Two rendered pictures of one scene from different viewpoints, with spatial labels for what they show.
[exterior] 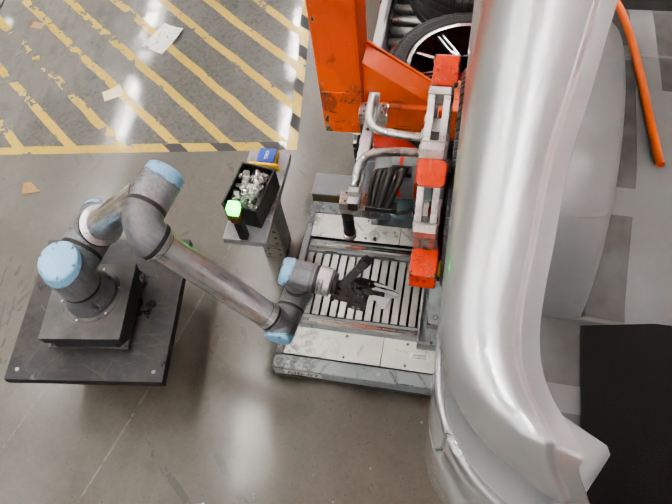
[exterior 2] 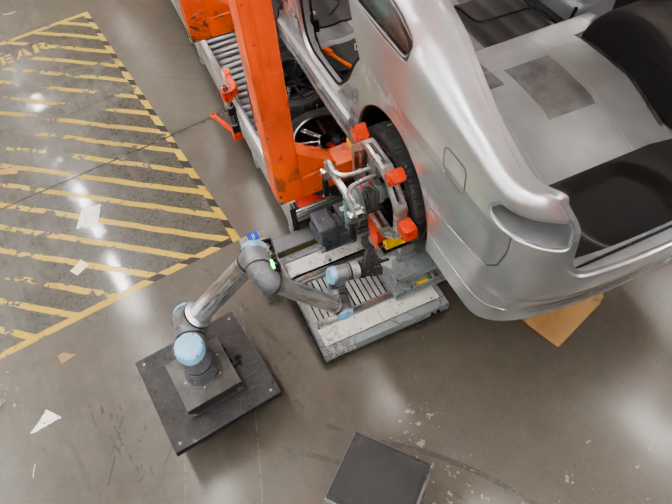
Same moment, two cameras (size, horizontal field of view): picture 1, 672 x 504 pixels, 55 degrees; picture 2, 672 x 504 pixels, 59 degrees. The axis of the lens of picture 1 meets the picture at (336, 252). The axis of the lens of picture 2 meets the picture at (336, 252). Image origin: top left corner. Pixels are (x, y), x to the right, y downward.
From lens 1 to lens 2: 1.49 m
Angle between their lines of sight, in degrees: 22
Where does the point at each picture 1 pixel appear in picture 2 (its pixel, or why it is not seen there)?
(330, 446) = (386, 379)
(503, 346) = (524, 180)
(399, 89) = (318, 160)
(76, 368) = (220, 418)
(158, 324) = (252, 364)
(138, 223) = (266, 273)
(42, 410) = (194, 475)
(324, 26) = (275, 140)
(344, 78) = (288, 166)
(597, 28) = (477, 71)
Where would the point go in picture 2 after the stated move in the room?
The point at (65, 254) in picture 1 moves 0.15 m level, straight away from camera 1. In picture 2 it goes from (191, 340) to (163, 335)
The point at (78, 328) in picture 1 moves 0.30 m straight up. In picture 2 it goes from (209, 391) to (194, 364)
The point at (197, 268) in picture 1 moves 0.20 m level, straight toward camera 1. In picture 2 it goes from (299, 288) to (337, 301)
